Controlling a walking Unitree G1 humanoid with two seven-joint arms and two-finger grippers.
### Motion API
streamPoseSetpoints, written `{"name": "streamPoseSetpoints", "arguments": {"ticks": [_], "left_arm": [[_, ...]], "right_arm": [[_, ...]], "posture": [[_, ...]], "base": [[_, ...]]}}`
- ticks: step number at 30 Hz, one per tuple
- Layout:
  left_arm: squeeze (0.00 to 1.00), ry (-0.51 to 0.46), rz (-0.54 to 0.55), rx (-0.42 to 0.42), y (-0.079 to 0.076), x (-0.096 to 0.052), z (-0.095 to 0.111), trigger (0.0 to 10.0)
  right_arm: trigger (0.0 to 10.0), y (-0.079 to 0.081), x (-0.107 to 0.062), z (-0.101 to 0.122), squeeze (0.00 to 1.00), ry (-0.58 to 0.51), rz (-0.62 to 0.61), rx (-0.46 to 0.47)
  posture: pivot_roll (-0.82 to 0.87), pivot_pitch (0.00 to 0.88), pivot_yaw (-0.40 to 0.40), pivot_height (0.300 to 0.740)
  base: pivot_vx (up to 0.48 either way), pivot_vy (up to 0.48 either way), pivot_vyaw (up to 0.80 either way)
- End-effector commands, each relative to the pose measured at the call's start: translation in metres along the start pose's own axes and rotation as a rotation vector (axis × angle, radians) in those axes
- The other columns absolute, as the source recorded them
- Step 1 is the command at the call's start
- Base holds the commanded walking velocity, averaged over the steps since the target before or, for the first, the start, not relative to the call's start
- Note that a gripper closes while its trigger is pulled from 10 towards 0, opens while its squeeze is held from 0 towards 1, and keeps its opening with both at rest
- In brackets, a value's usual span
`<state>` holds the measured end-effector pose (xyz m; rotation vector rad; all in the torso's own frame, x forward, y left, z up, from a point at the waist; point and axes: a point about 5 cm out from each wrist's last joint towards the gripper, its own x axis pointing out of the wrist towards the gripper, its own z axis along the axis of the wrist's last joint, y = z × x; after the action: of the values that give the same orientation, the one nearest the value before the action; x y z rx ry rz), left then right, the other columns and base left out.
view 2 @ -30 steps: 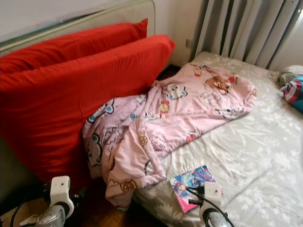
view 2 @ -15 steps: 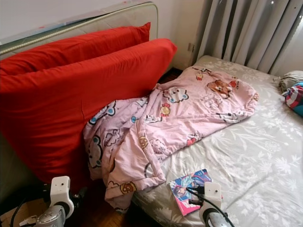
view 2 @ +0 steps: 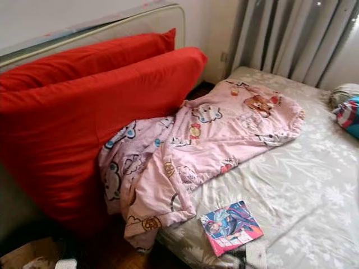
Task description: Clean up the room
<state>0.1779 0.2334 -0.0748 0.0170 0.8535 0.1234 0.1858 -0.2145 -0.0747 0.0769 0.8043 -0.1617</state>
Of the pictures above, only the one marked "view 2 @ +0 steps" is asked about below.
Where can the grey pleated curtain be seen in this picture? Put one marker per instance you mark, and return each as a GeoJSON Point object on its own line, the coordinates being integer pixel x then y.
{"type": "Point", "coordinates": [286, 39]}

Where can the pink cartoon print blanket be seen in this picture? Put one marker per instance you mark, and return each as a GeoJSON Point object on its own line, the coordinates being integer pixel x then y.
{"type": "Point", "coordinates": [219, 129]}

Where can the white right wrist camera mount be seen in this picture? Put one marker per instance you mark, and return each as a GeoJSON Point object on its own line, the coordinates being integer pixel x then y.
{"type": "Point", "coordinates": [256, 259]}

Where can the small red cushion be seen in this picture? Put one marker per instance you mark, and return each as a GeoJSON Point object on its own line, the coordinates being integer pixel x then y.
{"type": "Point", "coordinates": [90, 59]}

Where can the beige floral bed sheet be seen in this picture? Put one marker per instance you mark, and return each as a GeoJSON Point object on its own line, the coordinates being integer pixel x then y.
{"type": "Point", "coordinates": [291, 185]}

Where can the brown cardboard piece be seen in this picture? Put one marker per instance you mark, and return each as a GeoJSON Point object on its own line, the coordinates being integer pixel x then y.
{"type": "Point", "coordinates": [28, 255]}

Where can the red white blue bolster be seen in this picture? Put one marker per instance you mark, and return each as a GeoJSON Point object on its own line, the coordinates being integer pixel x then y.
{"type": "Point", "coordinates": [349, 115]}

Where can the crumpled beige floral pillow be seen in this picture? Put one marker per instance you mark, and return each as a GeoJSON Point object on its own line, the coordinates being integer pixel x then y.
{"type": "Point", "coordinates": [343, 92]}

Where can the large red cushion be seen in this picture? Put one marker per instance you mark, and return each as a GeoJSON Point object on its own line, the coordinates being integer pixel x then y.
{"type": "Point", "coordinates": [67, 140]}

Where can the colourful comic book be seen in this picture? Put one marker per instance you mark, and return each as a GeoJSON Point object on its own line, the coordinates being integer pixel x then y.
{"type": "Point", "coordinates": [231, 227]}

